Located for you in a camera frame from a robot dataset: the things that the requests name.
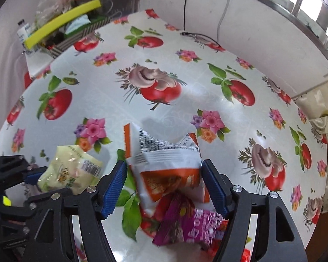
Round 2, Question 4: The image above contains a black white striped box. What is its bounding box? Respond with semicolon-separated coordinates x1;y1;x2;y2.
41;14;115;59

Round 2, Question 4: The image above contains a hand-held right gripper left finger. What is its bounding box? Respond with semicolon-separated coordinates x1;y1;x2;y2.
33;160;128;262

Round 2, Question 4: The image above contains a white cable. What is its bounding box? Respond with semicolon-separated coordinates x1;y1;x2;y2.
217;0;234;44

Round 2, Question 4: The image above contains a heart print curtain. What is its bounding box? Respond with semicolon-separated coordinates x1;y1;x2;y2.
294;83;328;213

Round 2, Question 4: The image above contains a yellow-green flat box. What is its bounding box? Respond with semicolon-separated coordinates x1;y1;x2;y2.
24;0;102;50

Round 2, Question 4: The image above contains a black cable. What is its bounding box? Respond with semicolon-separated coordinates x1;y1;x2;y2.
180;0;222;47

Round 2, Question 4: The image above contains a light blue cloth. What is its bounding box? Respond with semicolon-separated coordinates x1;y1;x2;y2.
64;15;89;33

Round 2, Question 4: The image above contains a metal window grille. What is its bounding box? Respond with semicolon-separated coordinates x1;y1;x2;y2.
246;0;328;50

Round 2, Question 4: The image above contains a clear plastic bag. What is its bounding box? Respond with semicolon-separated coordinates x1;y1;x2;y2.
34;0;77;30

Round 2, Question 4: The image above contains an orange white snack packet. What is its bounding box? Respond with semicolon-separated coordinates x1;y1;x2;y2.
123;123;211;210

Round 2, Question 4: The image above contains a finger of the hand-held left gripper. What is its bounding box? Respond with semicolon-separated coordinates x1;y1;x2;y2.
0;188;72;219
0;155;48;189

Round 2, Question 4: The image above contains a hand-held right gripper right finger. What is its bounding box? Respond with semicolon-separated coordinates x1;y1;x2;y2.
201;159;308;262

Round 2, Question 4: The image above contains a purple snack packet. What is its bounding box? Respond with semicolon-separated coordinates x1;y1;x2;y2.
152;192;227;247

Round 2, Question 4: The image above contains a white labelled bottle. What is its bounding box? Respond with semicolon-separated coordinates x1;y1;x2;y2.
16;22;33;44

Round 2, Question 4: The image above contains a red box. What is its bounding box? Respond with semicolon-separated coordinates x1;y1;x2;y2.
23;71;35;88

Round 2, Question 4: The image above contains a pale green snack packet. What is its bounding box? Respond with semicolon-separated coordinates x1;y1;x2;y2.
37;145;104;195

